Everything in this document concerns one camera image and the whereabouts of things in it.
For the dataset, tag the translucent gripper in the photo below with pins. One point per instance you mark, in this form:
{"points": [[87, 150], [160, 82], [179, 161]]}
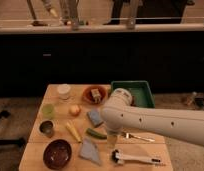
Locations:
{"points": [[112, 138]]}

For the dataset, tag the grey blue cloth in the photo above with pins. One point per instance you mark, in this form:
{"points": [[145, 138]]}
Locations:
{"points": [[89, 151]]}

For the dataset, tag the blue sponge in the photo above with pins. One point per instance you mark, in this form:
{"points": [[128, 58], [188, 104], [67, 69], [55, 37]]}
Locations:
{"points": [[94, 117]]}

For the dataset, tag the white handled dish brush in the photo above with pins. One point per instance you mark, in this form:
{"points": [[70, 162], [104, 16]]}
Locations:
{"points": [[121, 158]]}

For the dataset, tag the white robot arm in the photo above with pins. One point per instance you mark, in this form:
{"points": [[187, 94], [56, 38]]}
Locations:
{"points": [[185, 125]]}

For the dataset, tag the yellow apple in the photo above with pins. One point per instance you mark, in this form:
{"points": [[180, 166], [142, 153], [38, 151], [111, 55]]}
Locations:
{"points": [[74, 110]]}

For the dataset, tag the clear plastic cup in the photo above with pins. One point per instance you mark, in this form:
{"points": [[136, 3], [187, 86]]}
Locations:
{"points": [[63, 91]]}

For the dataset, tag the green plastic tray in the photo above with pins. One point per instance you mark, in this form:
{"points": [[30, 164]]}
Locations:
{"points": [[140, 90]]}

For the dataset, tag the dark purple bowl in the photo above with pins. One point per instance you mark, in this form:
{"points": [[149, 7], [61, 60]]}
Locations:
{"points": [[57, 154]]}

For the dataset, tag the green pepper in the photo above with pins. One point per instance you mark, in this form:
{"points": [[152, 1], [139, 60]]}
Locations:
{"points": [[95, 134]]}

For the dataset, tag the metal cup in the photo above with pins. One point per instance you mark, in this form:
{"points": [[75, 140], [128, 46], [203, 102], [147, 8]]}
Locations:
{"points": [[47, 128]]}

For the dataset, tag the red bowl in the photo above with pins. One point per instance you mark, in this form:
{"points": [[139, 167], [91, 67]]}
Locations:
{"points": [[87, 96]]}

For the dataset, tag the small box in bowl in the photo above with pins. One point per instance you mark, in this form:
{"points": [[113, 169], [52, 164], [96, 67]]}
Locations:
{"points": [[96, 95]]}

